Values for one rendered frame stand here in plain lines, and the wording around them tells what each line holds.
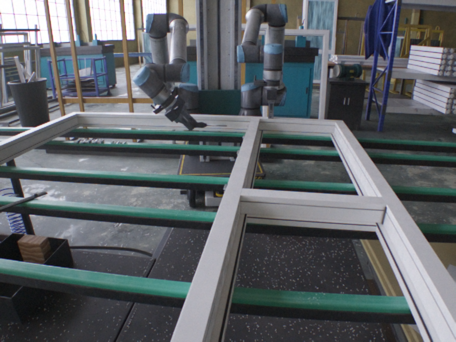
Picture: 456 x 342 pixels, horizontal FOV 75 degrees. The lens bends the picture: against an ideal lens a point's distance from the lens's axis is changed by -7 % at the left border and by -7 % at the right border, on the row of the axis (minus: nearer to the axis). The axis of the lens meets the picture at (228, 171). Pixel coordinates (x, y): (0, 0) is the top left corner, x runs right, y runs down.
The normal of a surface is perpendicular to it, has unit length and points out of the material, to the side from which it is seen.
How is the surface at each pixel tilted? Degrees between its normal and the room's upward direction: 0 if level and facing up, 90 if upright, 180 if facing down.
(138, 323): 0
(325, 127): 90
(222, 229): 0
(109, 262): 0
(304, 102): 90
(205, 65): 90
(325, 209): 90
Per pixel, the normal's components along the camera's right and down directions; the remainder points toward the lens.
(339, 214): -0.15, 0.39
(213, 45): 0.06, 0.39
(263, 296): 0.00, -0.92
